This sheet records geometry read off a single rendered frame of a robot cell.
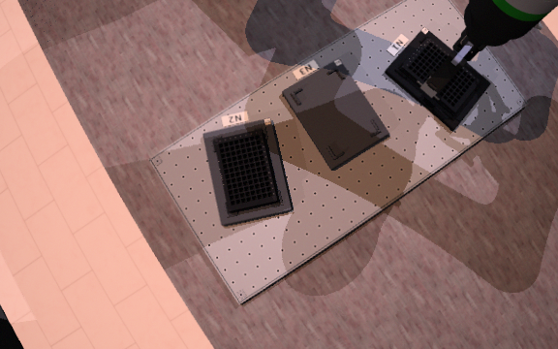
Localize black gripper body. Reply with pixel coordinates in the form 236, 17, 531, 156
461, 4, 509, 52

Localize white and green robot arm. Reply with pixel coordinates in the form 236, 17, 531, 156
469, 0, 558, 40

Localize white n3 label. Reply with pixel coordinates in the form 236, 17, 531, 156
293, 60, 319, 80

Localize white label reading n1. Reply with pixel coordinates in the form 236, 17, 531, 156
387, 34, 409, 56

